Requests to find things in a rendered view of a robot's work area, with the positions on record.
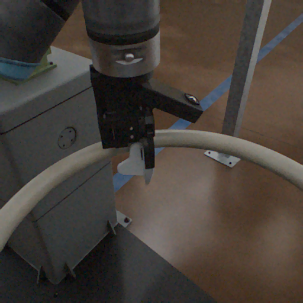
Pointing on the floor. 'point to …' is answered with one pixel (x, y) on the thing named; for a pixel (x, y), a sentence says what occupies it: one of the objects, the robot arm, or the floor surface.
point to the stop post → (242, 73)
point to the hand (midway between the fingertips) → (147, 165)
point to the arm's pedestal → (77, 110)
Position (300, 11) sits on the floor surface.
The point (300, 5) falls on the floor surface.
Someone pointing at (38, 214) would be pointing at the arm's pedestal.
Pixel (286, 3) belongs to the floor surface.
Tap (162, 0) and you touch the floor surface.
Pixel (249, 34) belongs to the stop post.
